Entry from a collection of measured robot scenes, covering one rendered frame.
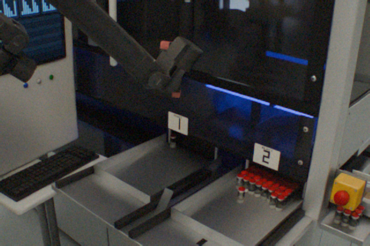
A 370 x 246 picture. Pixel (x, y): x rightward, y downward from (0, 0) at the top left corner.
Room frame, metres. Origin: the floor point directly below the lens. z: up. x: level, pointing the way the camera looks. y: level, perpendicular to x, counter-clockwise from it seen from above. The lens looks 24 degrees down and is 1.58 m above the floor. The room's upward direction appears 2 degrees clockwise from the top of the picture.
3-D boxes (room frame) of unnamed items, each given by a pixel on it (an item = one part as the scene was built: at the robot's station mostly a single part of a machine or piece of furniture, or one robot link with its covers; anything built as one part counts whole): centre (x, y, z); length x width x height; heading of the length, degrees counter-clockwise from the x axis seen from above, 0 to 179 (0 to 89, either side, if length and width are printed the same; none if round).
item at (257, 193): (1.06, -0.24, 0.91); 0.18 x 0.02 x 0.05; 50
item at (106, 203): (1.05, 0.00, 0.87); 0.70 x 0.48 x 0.02; 50
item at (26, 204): (1.30, 0.51, 0.79); 0.45 x 0.28 x 0.03; 147
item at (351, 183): (0.92, -0.45, 1.00); 0.08 x 0.07 x 0.07; 140
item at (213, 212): (0.99, -0.18, 0.90); 0.34 x 0.26 x 0.04; 140
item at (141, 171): (1.21, 0.08, 0.90); 0.34 x 0.26 x 0.04; 140
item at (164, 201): (0.95, 0.08, 0.91); 0.14 x 0.03 x 0.06; 140
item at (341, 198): (0.88, -0.42, 1.00); 0.04 x 0.04 x 0.04; 50
